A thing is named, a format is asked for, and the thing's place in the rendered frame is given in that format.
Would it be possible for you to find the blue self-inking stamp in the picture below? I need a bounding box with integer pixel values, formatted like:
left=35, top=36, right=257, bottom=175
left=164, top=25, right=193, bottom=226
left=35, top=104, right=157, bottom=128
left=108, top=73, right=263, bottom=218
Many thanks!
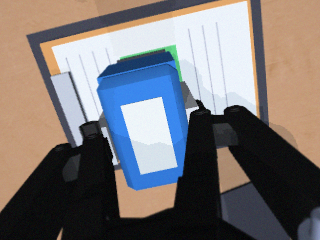
left=96, top=49, right=188, bottom=191

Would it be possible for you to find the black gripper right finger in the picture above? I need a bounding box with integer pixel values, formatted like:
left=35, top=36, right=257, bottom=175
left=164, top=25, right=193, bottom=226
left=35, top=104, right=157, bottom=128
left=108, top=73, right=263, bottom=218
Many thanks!
left=165, top=81, right=320, bottom=240

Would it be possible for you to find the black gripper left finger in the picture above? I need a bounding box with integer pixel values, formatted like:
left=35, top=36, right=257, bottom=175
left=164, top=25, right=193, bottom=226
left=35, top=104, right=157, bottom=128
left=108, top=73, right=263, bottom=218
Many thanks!
left=0, top=112, right=120, bottom=240

